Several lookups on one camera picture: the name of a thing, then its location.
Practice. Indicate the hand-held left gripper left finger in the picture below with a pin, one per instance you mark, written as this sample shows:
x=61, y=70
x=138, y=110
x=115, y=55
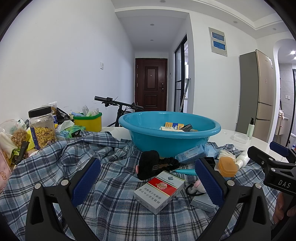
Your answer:
x=86, y=183

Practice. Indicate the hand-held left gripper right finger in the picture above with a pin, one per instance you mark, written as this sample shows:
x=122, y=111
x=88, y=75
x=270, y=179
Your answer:
x=208, y=183

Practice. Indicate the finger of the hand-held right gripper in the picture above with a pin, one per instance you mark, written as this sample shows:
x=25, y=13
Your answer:
x=279, y=148
x=259, y=155

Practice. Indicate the pink plush keyring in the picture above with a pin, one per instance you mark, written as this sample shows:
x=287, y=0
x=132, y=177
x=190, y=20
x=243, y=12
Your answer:
x=199, y=185

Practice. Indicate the grey translucent packet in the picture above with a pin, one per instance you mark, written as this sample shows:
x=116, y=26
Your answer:
x=202, y=203

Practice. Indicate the small black box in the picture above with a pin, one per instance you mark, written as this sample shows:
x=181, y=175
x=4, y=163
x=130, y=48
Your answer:
x=210, y=160

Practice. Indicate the orange soap box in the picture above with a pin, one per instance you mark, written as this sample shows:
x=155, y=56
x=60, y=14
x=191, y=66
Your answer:
x=227, y=166

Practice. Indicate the sky blue tissue pack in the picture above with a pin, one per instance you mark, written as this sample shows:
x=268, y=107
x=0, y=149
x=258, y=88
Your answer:
x=212, y=151

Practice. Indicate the pale blue printed wipes pack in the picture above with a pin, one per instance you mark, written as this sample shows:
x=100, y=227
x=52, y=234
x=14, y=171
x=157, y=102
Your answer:
x=192, y=154

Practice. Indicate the white red cigarette pack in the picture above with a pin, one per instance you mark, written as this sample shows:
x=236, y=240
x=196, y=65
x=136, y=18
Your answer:
x=157, y=192

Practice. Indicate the blue plastic basin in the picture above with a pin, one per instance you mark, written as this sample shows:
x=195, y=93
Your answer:
x=166, y=143

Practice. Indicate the person's right hand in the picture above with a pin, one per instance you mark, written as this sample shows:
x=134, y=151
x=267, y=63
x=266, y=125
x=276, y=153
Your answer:
x=279, y=208

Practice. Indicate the white plastic bottle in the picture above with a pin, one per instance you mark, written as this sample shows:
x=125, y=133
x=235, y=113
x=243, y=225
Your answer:
x=242, y=158

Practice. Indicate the clear plastic container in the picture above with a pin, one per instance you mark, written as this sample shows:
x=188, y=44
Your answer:
x=240, y=138

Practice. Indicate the teal tube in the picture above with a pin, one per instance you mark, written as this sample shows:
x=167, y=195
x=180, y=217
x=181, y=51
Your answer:
x=185, y=172

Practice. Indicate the green lotion bottle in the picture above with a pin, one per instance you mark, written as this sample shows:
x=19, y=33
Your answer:
x=250, y=129

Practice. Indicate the blue plaid shirt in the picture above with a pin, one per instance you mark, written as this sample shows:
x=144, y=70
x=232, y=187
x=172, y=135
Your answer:
x=120, y=208

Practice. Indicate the green tissue pack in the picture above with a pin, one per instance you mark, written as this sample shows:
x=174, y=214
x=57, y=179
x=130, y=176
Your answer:
x=69, y=132

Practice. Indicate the black charger box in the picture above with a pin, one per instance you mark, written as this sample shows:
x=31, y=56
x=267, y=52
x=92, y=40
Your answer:
x=187, y=127

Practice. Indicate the yellow bin with green rim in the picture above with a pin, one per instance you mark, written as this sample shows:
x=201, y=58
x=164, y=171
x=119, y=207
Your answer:
x=90, y=122

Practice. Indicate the grey gold refrigerator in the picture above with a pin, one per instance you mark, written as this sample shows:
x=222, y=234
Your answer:
x=254, y=92

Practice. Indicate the blue yellow cigarette pack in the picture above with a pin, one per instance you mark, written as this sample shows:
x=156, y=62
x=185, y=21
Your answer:
x=178, y=126

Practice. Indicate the clear cereal jar black lid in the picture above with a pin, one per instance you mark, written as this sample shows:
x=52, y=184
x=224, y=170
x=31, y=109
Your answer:
x=42, y=134

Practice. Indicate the cream flat box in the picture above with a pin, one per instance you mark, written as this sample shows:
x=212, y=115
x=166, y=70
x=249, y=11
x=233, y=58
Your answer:
x=168, y=129

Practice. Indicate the yellow cigarette box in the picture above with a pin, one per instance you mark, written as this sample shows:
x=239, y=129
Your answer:
x=168, y=125

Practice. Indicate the white pill blister packs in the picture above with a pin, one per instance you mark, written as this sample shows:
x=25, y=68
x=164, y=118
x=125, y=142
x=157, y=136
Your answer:
x=89, y=111

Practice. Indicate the black flat tool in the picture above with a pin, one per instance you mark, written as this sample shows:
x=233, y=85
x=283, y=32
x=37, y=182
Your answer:
x=22, y=150

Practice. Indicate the black plastic bag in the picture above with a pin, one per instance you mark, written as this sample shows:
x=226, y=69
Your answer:
x=62, y=114

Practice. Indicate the black bicycle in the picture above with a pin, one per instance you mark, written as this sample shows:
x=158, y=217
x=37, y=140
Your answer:
x=120, y=113

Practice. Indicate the clear bag of nuts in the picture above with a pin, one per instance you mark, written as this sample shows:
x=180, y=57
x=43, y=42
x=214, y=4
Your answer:
x=17, y=136

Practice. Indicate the pink patterned pouch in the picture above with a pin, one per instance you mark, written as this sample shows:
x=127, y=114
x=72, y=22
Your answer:
x=4, y=169

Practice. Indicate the mop pole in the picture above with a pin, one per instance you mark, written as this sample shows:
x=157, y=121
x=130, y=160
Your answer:
x=185, y=92

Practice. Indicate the brown entrance door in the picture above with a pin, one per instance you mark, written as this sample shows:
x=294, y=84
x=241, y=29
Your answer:
x=151, y=84

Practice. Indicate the black framed glass door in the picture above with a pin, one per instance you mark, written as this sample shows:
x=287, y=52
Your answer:
x=179, y=69

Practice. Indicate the white wall switch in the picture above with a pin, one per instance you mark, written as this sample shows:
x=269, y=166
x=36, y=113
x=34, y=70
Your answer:
x=101, y=65

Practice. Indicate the grey wall panel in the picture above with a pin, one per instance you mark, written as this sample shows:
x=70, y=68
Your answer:
x=218, y=41

